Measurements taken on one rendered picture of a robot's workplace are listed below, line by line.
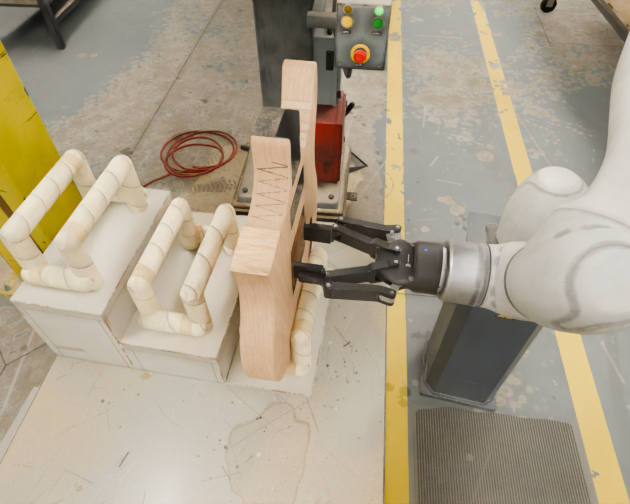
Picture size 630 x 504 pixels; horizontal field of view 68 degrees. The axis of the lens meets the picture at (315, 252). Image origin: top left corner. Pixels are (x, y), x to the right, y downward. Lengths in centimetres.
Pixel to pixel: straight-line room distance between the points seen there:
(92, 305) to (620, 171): 69
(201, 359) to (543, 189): 83
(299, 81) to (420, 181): 200
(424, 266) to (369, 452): 31
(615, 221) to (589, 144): 271
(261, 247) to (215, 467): 39
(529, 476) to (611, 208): 140
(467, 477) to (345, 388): 104
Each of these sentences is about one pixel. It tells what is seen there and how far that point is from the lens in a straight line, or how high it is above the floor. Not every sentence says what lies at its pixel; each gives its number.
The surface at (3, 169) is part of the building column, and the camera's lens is 188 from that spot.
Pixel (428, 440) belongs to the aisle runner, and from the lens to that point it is 180.
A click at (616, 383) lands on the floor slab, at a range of 217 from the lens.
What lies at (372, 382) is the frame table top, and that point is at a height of 93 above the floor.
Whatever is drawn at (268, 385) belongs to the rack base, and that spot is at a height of 94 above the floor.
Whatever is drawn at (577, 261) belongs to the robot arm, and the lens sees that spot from 49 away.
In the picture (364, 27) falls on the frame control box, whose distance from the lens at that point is 154.
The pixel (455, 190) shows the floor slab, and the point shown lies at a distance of 261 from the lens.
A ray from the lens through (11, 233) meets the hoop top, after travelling 75.
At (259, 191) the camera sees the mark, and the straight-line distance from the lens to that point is 56.
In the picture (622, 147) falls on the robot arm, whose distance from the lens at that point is 61.
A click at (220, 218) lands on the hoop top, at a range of 77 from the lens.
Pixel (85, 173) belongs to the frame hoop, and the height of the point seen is 117.
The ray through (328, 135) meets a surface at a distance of 191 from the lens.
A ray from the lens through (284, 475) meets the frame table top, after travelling 77.
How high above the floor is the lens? 167
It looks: 49 degrees down
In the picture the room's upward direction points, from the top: straight up
